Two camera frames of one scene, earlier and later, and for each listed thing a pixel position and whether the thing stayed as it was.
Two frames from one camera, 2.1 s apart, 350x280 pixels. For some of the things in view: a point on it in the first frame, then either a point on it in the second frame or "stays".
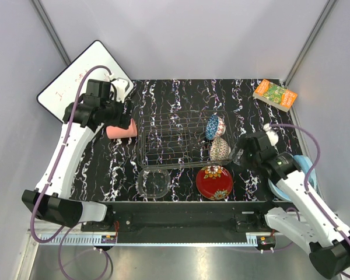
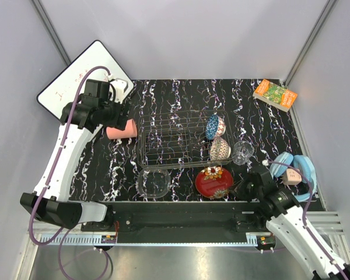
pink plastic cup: [115, 132] stays
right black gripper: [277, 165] → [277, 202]
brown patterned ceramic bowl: [219, 149] stays
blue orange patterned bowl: [215, 127] stays
